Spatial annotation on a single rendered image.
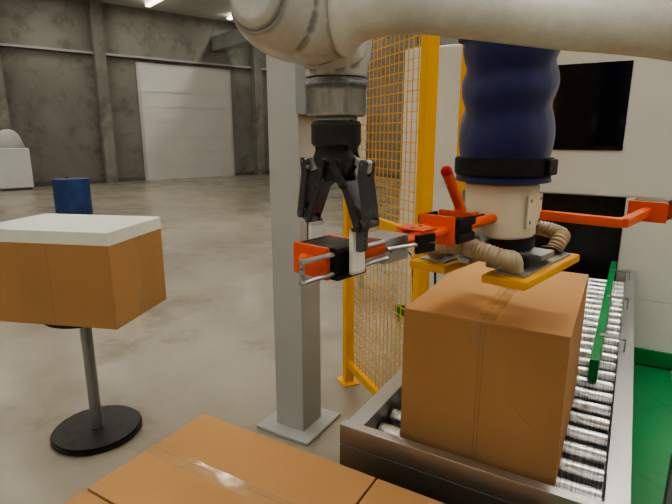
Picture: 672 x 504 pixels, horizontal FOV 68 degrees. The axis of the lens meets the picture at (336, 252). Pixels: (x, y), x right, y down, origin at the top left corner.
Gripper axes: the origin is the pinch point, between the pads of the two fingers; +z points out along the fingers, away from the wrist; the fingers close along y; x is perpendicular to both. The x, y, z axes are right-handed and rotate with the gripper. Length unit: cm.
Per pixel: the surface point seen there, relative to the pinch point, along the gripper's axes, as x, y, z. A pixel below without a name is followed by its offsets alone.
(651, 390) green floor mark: -250, -5, 121
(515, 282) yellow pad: -42.5, -11.3, 11.9
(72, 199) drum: -208, 731, 75
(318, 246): 4.7, -0.9, -1.8
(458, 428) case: -50, 4, 56
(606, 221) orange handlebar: -63, -22, 0
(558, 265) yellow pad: -62, -13, 12
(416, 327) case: -47, 16, 31
